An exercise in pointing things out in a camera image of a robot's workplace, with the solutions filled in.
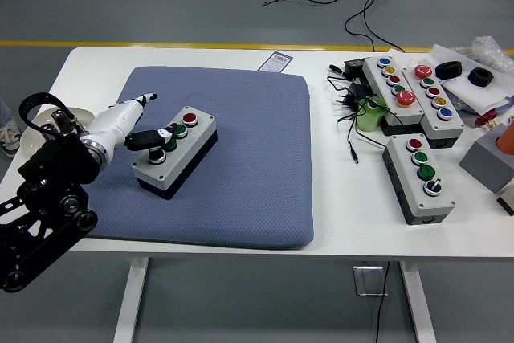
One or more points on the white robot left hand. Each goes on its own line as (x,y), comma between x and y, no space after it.
(116,118)

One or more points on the grey four-button control box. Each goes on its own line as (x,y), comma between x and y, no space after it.
(437,203)
(197,138)

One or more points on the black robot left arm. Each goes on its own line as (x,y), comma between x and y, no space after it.
(52,158)

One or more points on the five-button box, blue end button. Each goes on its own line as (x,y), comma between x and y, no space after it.
(377,78)

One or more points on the five-button box, red mushroom end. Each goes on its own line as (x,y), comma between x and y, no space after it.
(454,126)

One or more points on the white shallow dish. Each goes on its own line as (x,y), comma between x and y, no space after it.
(82,116)

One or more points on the yellow floor tape line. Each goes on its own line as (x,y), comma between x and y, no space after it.
(160,44)

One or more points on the person's shoe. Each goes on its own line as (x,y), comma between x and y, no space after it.
(9,138)

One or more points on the person's leg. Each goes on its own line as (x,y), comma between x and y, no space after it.
(3,108)

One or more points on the blue-grey quilted mat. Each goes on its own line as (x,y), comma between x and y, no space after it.
(249,138)

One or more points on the purple barcode label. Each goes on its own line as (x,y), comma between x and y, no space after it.
(276,61)

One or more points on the white table leg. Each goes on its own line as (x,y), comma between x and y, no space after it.
(129,307)
(418,307)

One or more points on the black plug adapter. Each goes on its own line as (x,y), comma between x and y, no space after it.
(356,90)

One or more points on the black power brick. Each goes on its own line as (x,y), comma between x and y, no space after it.
(353,66)

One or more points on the metal floor outlet plate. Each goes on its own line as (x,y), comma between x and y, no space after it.
(367,282)

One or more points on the white paper sheet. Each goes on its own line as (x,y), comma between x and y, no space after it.
(462,91)

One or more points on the red knob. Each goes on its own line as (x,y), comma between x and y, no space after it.
(486,118)

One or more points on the grey block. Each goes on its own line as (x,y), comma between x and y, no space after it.
(486,166)

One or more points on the clear plastic bag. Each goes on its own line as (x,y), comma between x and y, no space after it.
(488,50)

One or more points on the orange cylinder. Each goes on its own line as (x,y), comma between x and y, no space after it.
(508,140)

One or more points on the blue plastic piece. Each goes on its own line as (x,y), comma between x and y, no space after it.
(510,102)

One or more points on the small white box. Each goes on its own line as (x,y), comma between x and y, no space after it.
(507,199)

